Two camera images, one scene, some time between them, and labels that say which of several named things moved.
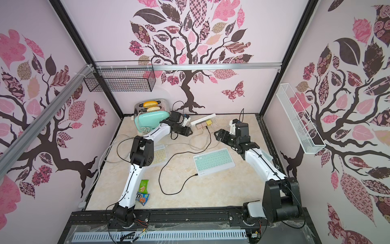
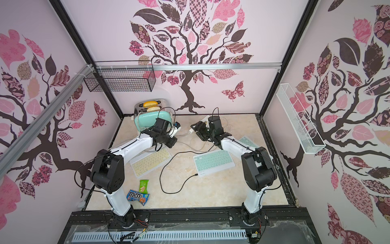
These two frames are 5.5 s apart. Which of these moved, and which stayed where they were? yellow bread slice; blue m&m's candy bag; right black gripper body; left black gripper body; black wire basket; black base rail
Moved: left black gripper body; right black gripper body
Stayed: blue m&m's candy bag; yellow bread slice; black wire basket; black base rail
